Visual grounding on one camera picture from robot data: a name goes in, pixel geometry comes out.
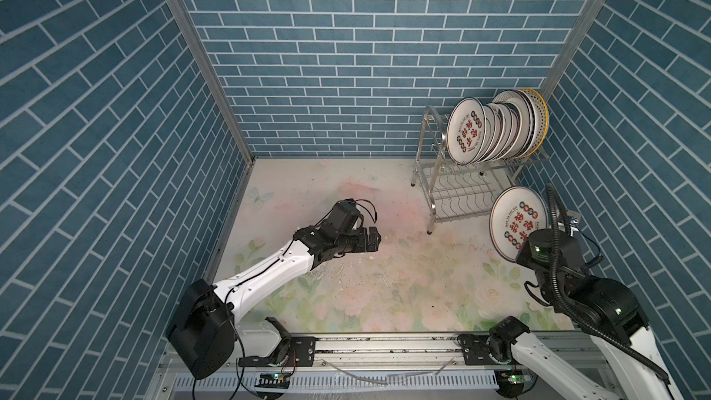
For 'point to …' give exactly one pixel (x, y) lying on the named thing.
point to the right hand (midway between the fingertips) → (537, 239)
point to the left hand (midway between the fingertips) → (376, 241)
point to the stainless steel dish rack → (452, 191)
